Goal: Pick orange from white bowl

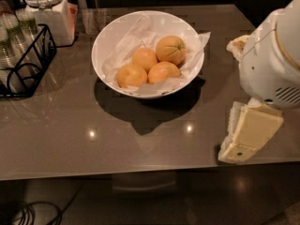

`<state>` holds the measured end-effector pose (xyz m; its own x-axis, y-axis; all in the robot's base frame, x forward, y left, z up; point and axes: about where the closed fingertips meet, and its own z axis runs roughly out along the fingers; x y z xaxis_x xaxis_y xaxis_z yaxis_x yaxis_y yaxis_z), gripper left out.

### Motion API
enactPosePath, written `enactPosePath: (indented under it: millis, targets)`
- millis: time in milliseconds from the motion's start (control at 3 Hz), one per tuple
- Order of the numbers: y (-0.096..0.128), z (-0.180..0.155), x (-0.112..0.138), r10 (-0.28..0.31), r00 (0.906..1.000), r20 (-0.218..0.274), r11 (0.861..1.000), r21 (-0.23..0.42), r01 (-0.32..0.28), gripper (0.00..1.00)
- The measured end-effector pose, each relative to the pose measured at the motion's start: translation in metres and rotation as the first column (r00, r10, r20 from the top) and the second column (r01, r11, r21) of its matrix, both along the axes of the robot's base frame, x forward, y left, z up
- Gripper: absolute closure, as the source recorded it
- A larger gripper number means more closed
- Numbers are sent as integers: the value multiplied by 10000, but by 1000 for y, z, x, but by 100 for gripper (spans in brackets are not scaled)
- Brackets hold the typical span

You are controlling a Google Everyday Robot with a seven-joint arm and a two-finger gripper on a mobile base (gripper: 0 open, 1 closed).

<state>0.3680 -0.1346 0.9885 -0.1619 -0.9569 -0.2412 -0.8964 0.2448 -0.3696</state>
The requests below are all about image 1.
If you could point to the stacked clear cups middle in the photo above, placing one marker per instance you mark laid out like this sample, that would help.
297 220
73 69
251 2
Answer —
15 32

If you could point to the orange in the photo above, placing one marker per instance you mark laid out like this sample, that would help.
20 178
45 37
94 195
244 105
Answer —
171 49
131 75
163 71
144 57

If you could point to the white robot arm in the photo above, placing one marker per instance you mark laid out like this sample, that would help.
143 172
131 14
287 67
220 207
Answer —
269 71

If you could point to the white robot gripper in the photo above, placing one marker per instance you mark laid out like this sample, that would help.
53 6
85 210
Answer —
268 67

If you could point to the stacked clear cups front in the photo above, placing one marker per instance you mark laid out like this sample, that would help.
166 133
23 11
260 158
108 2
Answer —
8 57

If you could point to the white lidded ceramic jar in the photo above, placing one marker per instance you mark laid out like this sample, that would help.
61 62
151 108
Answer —
59 15

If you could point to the white ceramic bowl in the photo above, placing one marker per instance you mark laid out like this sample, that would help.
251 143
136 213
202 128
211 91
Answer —
109 38

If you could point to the stacked clear cups rear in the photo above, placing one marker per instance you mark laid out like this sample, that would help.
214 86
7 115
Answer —
28 23

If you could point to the stacked clear cups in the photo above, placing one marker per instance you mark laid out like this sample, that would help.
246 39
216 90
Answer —
28 23
15 32
8 57

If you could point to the black wire rack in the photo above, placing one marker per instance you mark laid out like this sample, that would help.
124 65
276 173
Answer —
23 80

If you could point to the white paper liner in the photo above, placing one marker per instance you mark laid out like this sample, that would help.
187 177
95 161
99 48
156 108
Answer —
131 44

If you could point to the clear glass container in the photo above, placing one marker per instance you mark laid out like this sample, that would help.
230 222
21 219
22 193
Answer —
95 19

